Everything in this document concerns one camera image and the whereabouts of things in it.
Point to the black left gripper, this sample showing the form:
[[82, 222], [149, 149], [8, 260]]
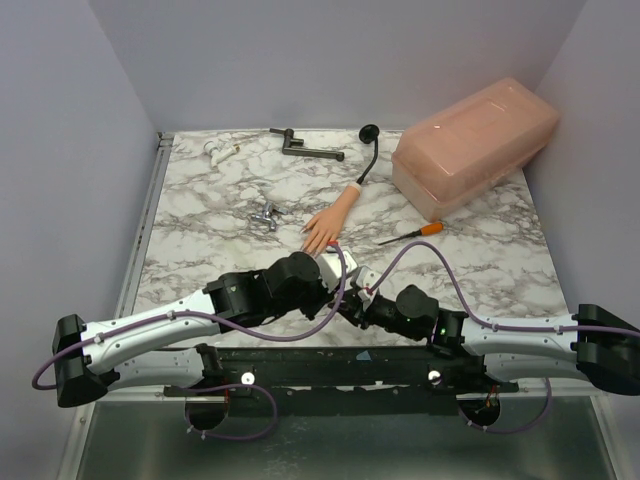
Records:
[[325, 297]]

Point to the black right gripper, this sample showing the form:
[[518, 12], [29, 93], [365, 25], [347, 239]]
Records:
[[353, 310]]

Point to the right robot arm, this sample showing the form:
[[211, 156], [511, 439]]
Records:
[[593, 344]]

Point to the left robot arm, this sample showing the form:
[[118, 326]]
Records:
[[93, 357]]

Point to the mannequin practice hand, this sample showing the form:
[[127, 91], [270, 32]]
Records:
[[325, 227]]

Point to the chrome faucet tap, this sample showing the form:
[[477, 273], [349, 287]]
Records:
[[267, 215]]

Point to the white plastic faucet tap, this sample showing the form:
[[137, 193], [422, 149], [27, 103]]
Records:
[[219, 153]]

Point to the pink plastic storage box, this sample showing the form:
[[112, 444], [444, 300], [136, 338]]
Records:
[[454, 156]]

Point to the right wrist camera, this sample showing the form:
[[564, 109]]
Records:
[[363, 281]]

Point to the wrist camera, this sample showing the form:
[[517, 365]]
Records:
[[330, 268], [363, 281]]

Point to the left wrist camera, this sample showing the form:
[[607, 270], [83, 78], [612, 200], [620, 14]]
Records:
[[330, 268]]

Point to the black mounting rail base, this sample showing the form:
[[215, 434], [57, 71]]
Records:
[[339, 381]]

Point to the orange handled screwdriver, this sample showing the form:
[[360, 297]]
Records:
[[427, 230]]

